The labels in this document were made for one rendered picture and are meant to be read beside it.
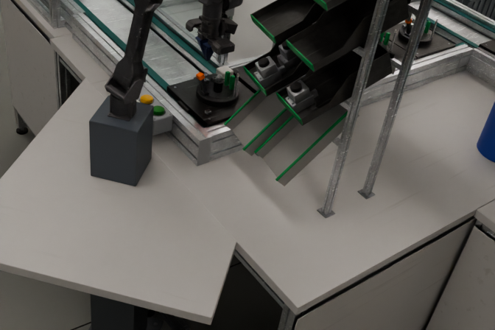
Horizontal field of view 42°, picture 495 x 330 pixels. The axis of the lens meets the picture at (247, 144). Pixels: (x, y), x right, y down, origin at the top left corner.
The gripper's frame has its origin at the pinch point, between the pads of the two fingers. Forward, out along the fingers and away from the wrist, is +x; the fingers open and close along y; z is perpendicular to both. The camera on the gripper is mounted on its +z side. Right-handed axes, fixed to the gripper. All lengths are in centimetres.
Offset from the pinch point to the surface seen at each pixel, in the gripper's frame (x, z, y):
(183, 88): 18.0, -2.9, 8.1
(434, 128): 29, 75, -39
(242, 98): 18.1, 11.9, -5.3
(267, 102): 6.4, 5.6, -24.2
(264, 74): -9.2, -3.0, -30.1
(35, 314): 115, -56, 21
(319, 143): 3.1, 3.0, -49.4
